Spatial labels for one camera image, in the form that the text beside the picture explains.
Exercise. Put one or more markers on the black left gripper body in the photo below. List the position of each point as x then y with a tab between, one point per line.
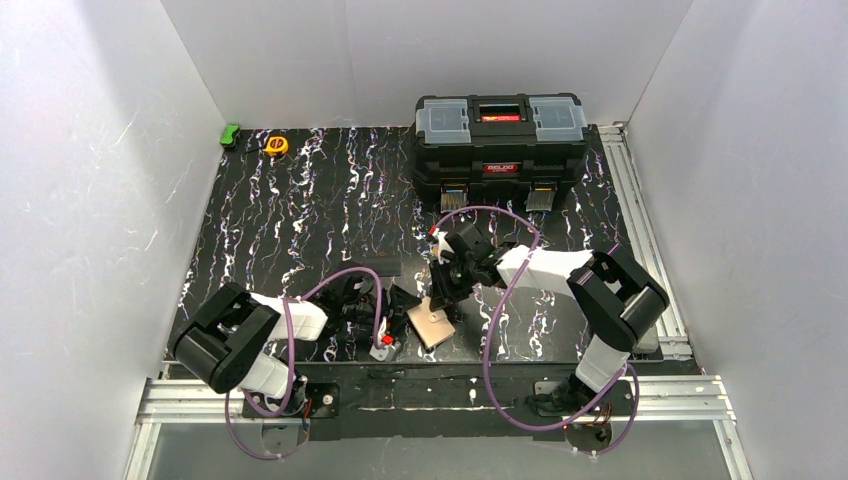
385	312

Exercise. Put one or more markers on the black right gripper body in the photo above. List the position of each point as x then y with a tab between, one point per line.
448	281

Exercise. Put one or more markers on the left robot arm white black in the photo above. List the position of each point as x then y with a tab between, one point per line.
222	342

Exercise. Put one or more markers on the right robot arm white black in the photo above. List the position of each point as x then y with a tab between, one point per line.
619	299

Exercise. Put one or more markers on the black toolbox with red label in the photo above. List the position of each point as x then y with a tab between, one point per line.
528	150

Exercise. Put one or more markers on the yellow tape measure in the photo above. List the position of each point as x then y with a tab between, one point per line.
276	146

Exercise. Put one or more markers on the green small object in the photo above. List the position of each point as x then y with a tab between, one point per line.
230	135

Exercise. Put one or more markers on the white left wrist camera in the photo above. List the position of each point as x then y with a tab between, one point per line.
386	350

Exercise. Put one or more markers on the aluminium frame rail right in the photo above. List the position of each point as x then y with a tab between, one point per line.
671	332

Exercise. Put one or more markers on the aluminium frame rail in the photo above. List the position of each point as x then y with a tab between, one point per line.
450	405
671	332

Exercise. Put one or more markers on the aluminium frame rail front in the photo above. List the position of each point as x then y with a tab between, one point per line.
450	405

